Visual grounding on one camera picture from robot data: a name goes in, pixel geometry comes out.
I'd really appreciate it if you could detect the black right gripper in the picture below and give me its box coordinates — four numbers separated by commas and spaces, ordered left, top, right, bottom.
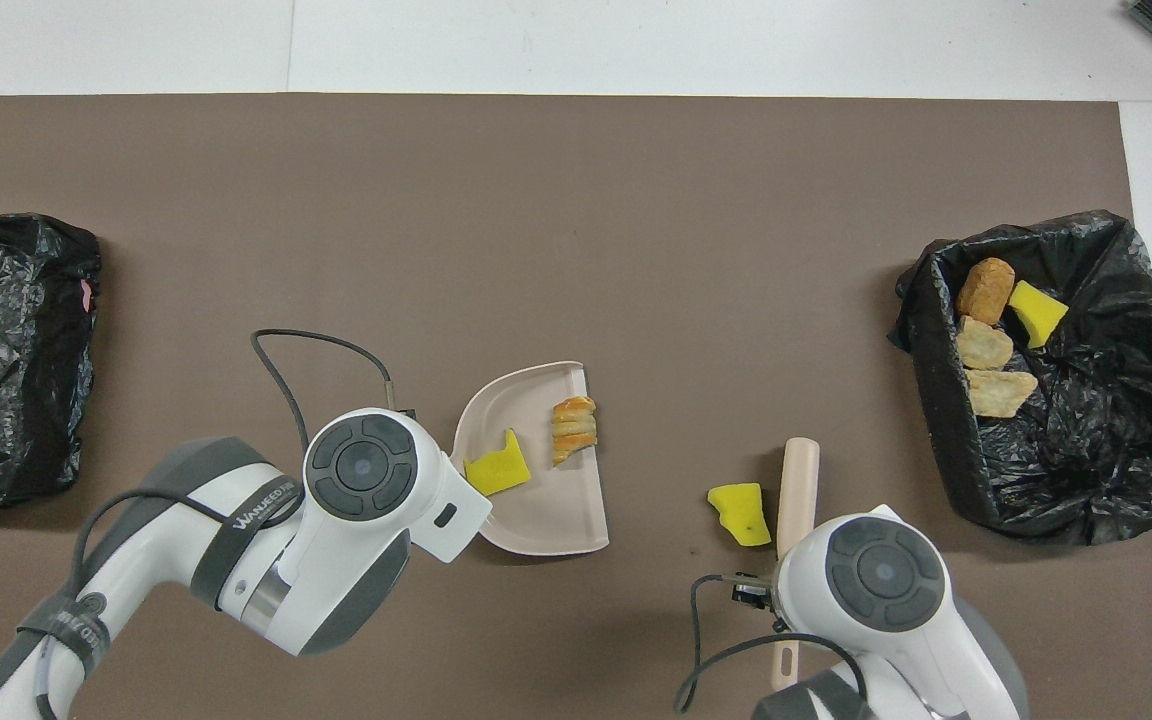
731, 574, 779, 613

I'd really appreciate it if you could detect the yellow sponge piece with hole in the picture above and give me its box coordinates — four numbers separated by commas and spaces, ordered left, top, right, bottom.
707, 483, 773, 548

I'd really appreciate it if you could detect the beige brush with black bristles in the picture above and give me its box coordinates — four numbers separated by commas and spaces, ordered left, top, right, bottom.
770, 437, 822, 693

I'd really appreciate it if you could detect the beige plastic dustpan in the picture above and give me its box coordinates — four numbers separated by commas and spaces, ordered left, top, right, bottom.
451, 361, 610, 556

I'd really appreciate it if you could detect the striped croissant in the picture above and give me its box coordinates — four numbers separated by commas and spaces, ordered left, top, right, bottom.
551, 396, 599, 467

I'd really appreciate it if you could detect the notched yellow sponge piece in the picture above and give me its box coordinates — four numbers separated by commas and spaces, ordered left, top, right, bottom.
463, 429, 533, 498

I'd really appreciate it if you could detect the pale greenish bread chunk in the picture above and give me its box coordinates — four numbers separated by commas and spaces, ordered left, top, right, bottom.
966, 369, 1039, 419

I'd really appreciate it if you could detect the tan bread chunk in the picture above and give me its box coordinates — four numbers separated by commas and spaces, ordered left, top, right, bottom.
956, 316, 1015, 372

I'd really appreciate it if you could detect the brown bread roll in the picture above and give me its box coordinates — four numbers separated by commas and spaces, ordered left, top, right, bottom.
956, 257, 1017, 326

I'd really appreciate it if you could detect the small yellow sponge wedge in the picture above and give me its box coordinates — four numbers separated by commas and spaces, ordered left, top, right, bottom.
1008, 280, 1070, 349

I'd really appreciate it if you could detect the bin lined with black bag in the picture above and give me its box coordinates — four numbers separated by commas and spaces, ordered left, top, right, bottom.
888, 210, 1152, 546

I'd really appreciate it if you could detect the black-bagged bin with pink tag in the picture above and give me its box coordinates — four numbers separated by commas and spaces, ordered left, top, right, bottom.
0, 213, 103, 511

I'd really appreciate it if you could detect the brown table mat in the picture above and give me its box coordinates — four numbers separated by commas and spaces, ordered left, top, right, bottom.
0, 94, 1152, 720

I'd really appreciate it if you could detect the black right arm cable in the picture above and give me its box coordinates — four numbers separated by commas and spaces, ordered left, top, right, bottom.
675, 573, 869, 716

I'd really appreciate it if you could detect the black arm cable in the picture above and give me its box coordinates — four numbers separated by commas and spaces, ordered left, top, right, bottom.
675, 573, 869, 716
36, 328, 417, 720

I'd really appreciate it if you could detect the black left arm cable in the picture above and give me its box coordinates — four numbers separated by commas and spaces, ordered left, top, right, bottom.
36, 328, 417, 720

